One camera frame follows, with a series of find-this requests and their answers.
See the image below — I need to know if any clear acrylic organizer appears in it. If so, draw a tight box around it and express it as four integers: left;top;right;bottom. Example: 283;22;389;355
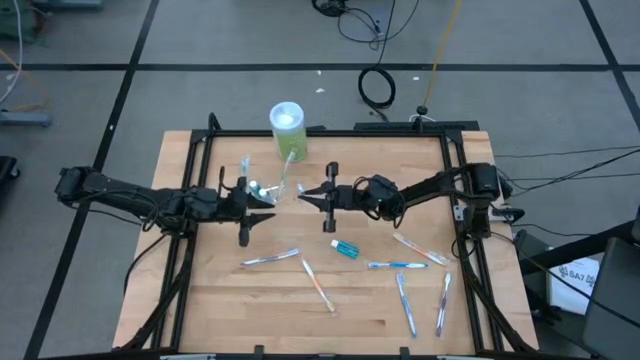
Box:
234;164;294;207

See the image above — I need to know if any black hanging cable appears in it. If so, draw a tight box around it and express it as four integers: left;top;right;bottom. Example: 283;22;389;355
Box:
312;0;421;51
356;0;399;123

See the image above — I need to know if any yellow hanging cable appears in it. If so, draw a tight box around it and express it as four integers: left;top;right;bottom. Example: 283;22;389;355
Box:
422;0;464;109

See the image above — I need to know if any green disinfecting wipes canister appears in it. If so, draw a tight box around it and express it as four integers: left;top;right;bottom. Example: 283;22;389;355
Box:
268;101;309;164

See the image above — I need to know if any green floor object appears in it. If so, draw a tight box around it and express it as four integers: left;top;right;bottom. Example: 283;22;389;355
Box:
0;0;40;42

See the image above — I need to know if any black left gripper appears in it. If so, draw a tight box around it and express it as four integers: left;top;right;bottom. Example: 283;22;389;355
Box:
217;175;277;248

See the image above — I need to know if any orange white toothbrush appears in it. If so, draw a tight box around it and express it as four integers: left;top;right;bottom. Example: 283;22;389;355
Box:
299;257;338;316
391;231;448;267

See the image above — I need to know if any black floor device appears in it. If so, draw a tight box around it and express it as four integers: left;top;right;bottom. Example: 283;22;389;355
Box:
311;0;347;18

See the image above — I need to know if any white floor cable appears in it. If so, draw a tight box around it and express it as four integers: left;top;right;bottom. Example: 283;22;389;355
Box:
0;0;25;104

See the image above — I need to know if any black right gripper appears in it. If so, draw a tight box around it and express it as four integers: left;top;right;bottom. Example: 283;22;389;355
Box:
297;161;369;235

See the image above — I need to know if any black floor cable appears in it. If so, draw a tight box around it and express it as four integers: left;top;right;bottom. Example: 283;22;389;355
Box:
499;172;640;182
493;145;640;159

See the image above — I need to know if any black chair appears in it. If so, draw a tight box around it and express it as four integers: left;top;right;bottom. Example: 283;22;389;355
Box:
581;237;640;360

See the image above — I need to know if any grey floor bar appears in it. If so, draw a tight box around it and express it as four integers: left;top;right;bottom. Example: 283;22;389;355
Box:
0;110;52;129

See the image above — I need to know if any purple white toothbrush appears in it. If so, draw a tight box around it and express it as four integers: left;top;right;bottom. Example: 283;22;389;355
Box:
435;271;453;338
240;247;301;267

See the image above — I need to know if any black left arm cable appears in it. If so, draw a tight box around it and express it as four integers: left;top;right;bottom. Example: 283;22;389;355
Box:
217;166;236;194

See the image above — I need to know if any black table frame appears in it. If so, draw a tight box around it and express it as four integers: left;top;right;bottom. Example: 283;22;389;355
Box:
119;112;539;360

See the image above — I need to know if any black stand beam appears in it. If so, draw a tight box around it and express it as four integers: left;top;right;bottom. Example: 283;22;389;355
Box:
519;219;640;275

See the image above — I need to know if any white printed paper sheet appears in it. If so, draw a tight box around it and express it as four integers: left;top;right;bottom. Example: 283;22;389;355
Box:
547;256;601;316

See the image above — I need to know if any black floor object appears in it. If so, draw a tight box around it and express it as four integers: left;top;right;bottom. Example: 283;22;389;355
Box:
0;155;21;182

